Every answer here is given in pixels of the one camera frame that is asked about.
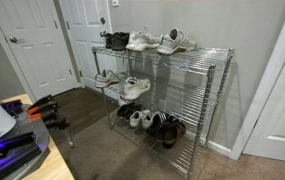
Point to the white sneaker tan sole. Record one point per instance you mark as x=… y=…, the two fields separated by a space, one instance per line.
x=133 y=88

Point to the black low shoe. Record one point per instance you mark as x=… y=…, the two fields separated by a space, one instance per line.
x=135 y=109
x=123 y=110

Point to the small white sneaker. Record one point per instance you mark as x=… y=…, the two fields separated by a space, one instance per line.
x=136 y=118
x=147 y=120

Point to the black white-striped slide sandal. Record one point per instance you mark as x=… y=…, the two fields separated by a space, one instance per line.
x=157 y=123

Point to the grey sneaker orange lining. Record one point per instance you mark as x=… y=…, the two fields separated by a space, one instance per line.
x=104 y=80

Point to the dark brown sandal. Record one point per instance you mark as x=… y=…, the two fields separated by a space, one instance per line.
x=172 y=135
x=163 y=130

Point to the white lace-up sneaker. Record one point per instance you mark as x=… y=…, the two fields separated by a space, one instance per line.
x=142 y=41

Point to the black sneaker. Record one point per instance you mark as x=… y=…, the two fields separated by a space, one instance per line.
x=108 y=40
x=120 y=40

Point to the white grey running sneaker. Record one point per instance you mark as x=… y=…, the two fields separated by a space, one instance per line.
x=175 y=43

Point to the dark deadbolt lock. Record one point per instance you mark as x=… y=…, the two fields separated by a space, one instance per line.
x=102 y=20

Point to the black orange bar clamp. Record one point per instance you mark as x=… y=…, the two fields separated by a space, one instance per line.
x=42 y=100
x=58 y=124
x=45 y=108
x=47 y=116

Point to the white baseboard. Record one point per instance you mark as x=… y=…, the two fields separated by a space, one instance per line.
x=218 y=148

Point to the white door silver knob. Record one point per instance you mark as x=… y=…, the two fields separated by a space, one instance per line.
x=32 y=50

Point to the short dark extrusion piece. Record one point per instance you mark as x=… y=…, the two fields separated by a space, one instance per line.
x=13 y=107

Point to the long black aluminium extrusion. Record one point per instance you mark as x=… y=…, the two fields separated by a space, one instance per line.
x=18 y=160
x=15 y=141

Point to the silver round door knob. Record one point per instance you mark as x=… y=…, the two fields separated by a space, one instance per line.
x=13 y=39

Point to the plain white panel door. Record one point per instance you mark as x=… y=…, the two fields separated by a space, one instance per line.
x=282 y=116

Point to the white light switch plate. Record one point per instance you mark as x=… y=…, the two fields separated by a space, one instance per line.
x=115 y=2

